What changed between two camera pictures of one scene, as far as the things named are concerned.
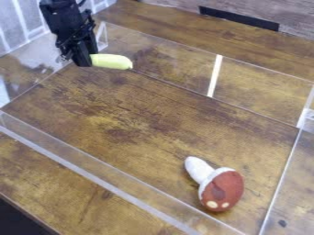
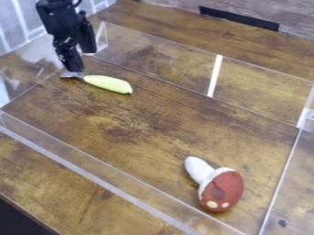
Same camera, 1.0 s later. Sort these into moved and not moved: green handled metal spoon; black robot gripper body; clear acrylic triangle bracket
Moved: green handled metal spoon
Not moved: black robot gripper body; clear acrylic triangle bracket
